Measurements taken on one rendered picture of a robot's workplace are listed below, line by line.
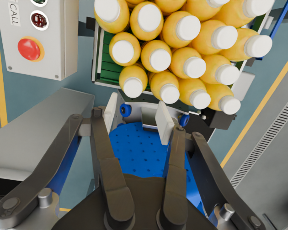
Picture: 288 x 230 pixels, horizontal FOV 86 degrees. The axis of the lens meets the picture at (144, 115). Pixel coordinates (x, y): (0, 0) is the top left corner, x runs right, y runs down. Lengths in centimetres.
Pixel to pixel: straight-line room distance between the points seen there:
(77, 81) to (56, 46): 121
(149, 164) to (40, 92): 149
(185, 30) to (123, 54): 12
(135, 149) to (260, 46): 34
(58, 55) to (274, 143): 237
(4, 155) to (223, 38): 86
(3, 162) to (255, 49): 88
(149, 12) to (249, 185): 267
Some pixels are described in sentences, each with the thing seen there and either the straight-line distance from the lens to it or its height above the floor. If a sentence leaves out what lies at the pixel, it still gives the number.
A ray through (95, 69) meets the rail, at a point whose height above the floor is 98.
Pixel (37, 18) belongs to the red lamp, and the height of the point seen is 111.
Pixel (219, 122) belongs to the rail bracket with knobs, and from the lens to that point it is 55.
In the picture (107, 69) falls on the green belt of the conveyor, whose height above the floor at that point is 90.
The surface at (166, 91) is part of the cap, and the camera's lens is 33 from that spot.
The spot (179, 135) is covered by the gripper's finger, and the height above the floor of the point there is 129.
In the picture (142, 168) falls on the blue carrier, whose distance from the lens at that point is 35.
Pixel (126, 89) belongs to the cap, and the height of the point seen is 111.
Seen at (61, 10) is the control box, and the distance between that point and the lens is 35.
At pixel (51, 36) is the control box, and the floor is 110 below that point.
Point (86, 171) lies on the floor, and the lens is 212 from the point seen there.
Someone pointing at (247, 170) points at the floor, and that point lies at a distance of 255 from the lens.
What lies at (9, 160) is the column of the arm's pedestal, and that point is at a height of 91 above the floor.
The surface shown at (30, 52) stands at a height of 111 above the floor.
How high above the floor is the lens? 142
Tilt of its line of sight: 64 degrees down
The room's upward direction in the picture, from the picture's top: 173 degrees clockwise
